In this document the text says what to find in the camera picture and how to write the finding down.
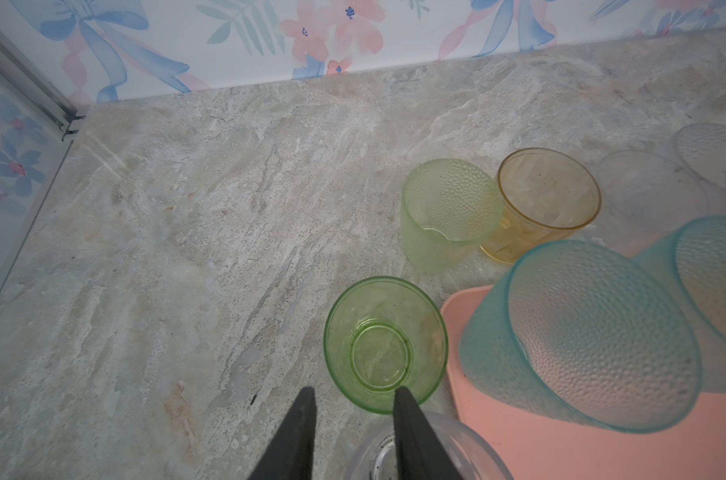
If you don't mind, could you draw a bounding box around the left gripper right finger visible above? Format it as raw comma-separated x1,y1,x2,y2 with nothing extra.
393,387,461,480

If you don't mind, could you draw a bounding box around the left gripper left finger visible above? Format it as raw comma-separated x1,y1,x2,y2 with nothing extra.
249,386,317,480

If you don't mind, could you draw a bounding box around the clear glass column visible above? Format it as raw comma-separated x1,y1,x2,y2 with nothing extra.
344,411,513,479

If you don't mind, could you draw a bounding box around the teal textured cup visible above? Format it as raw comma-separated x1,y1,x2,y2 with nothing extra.
632,216,726,393
458,240,703,434

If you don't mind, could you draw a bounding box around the pink rectangular tray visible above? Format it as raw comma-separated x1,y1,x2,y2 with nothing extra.
441,287,726,479

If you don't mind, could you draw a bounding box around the bright green glass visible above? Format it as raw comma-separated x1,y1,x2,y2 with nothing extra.
323,276,449,415

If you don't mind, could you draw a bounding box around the light green textured cup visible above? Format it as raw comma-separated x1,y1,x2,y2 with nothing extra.
401,158,504,273

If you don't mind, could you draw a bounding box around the amber yellow cup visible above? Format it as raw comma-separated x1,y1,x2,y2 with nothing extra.
481,148,602,264

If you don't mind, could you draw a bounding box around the clear frosted cup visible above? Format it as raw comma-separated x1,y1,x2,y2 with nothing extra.
578,150,709,257

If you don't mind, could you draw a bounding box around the clear textured cup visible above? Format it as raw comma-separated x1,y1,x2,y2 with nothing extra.
674,123,726,190

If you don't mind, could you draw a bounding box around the left corner aluminium post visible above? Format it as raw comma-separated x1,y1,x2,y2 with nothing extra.
0,31,85,139

